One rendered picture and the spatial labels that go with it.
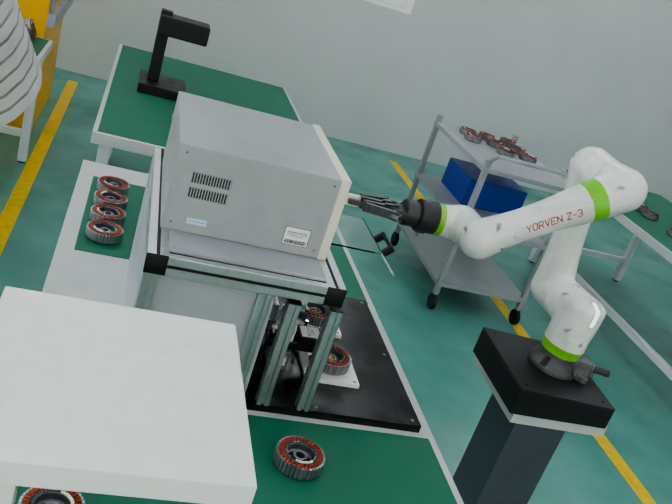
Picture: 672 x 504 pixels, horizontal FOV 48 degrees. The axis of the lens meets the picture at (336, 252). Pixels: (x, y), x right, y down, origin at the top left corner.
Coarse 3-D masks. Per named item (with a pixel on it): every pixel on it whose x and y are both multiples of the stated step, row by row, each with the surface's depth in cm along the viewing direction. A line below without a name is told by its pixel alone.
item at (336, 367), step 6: (336, 348) 206; (330, 354) 203; (336, 354) 205; (342, 354) 204; (348, 354) 204; (330, 360) 199; (336, 360) 206; (342, 360) 201; (348, 360) 201; (324, 366) 197; (330, 366) 197; (336, 366) 197; (342, 366) 198; (348, 366) 200; (324, 372) 198; (330, 372) 198; (336, 372) 198; (342, 372) 199
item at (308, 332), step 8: (272, 328) 198; (304, 328) 199; (312, 328) 200; (264, 336) 196; (296, 336) 198; (304, 336) 195; (312, 336) 196; (296, 344) 195; (304, 344) 195; (312, 344) 196
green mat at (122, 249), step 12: (96, 180) 275; (132, 192) 275; (132, 204) 266; (84, 216) 246; (132, 216) 257; (84, 228) 238; (132, 228) 249; (84, 240) 231; (132, 240) 241; (96, 252) 227; (108, 252) 229; (120, 252) 231; (336, 252) 284; (336, 264) 273; (348, 264) 277; (348, 276) 267; (348, 288) 258; (360, 288) 261
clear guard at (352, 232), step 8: (344, 216) 227; (352, 216) 229; (344, 224) 221; (352, 224) 223; (360, 224) 225; (336, 232) 213; (344, 232) 215; (352, 232) 217; (360, 232) 219; (368, 232) 221; (336, 240) 208; (344, 240) 209; (352, 240) 211; (360, 240) 213; (368, 240) 215; (352, 248) 207; (360, 248) 208; (368, 248) 210; (376, 248) 211; (392, 272) 213
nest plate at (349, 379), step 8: (304, 352) 205; (304, 360) 202; (304, 368) 198; (352, 368) 206; (328, 376) 198; (336, 376) 199; (344, 376) 201; (352, 376) 202; (336, 384) 198; (344, 384) 198; (352, 384) 199
